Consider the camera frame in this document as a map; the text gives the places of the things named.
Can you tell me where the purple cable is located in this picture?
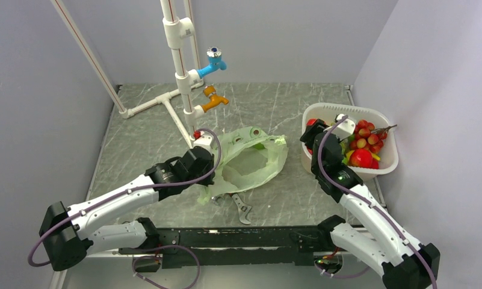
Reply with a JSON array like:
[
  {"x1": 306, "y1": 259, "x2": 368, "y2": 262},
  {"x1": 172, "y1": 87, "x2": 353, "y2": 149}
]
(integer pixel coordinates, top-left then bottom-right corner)
[
  {"x1": 28, "y1": 128, "x2": 223, "y2": 289},
  {"x1": 317, "y1": 116, "x2": 439, "y2": 289}
]

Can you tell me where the white plastic basket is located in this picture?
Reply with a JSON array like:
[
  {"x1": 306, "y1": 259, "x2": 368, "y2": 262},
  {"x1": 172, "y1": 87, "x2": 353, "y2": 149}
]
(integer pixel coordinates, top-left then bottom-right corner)
[{"x1": 301, "y1": 102, "x2": 400, "y2": 182}]

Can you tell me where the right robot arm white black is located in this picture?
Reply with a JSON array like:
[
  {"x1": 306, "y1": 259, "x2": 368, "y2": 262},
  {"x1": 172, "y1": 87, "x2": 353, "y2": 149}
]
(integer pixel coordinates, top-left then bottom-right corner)
[{"x1": 300, "y1": 119, "x2": 440, "y2": 288}]

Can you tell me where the pale green plastic bag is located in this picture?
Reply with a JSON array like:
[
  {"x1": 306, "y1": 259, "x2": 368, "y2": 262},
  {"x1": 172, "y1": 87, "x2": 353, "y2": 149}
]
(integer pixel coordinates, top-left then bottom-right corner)
[{"x1": 197, "y1": 126, "x2": 289, "y2": 205}]

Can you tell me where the white pipe frame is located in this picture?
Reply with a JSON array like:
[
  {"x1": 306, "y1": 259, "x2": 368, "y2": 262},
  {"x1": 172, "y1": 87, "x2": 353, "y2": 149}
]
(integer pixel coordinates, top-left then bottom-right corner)
[{"x1": 51, "y1": 0, "x2": 209, "y2": 151}]

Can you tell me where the red handled adjustable wrench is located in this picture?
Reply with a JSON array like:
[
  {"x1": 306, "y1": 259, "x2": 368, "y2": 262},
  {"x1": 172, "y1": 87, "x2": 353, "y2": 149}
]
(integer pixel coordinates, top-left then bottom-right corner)
[{"x1": 230, "y1": 193, "x2": 252, "y2": 225}]

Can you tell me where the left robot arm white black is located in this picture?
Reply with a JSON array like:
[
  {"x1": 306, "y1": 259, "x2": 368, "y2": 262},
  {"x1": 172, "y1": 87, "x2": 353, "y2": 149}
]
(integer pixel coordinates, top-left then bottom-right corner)
[{"x1": 28, "y1": 146, "x2": 222, "y2": 272}]

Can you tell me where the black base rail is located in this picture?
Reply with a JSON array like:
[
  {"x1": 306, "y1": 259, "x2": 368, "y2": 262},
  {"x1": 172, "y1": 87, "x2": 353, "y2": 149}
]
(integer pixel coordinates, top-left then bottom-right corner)
[{"x1": 119, "y1": 226, "x2": 336, "y2": 269}]

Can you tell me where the yellow banana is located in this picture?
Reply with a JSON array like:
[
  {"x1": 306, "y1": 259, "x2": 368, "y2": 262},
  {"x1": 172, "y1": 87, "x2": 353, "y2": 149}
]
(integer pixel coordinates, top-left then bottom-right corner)
[{"x1": 342, "y1": 137, "x2": 381, "y2": 169}]

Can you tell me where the red apple in basket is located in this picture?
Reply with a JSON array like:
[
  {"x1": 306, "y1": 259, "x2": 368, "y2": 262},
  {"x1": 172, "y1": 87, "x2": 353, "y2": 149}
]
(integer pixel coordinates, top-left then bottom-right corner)
[{"x1": 348, "y1": 149, "x2": 374, "y2": 168}]

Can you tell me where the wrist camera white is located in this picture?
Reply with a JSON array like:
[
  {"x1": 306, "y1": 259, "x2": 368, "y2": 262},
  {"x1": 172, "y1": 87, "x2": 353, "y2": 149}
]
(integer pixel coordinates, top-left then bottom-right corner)
[
  {"x1": 192, "y1": 131, "x2": 214, "y2": 152},
  {"x1": 332, "y1": 114, "x2": 356, "y2": 140}
]

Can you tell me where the orange faucet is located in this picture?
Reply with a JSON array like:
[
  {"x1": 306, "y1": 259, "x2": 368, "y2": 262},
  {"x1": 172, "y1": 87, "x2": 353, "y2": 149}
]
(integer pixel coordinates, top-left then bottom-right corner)
[{"x1": 202, "y1": 85, "x2": 229, "y2": 113}]

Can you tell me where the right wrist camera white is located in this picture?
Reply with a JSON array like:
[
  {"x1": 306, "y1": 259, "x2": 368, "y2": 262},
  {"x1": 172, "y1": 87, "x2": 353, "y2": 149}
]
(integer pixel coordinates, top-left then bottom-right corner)
[{"x1": 332, "y1": 114, "x2": 356, "y2": 140}]

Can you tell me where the blue faucet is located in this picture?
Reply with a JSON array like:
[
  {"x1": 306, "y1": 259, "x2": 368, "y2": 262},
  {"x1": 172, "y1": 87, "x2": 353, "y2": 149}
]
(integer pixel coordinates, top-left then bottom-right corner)
[{"x1": 197, "y1": 46, "x2": 227, "y2": 79}]

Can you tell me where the silver combination wrench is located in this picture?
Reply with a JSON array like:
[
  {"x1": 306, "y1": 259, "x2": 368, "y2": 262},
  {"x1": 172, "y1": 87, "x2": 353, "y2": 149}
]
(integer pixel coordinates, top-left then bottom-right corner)
[{"x1": 211, "y1": 194, "x2": 226, "y2": 206}]

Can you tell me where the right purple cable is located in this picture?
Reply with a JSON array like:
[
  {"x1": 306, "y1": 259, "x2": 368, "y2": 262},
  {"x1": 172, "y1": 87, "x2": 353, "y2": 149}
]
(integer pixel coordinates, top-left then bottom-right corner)
[{"x1": 317, "y1": 116, "x2": 439, "y2": 289}]

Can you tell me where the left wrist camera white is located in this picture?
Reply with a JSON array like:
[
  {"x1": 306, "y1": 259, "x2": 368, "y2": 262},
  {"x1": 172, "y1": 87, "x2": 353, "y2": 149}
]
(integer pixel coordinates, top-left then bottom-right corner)
[{"x1": 192, "y1": 131, "x2": 214, "y2": 152}]

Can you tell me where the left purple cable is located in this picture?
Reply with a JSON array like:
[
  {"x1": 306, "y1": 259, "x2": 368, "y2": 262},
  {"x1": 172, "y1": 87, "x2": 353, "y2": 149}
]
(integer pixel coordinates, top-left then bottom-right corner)
[{"x1": 28, "y1": 128, "x2": 223, "y2": 289}]

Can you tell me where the red grape bunch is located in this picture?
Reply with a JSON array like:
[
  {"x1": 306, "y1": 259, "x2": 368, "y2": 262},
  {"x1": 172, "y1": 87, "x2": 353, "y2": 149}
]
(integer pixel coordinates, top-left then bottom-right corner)
[{"x1": 347, "y1": 119, "x2": 397, "y2": 154}]

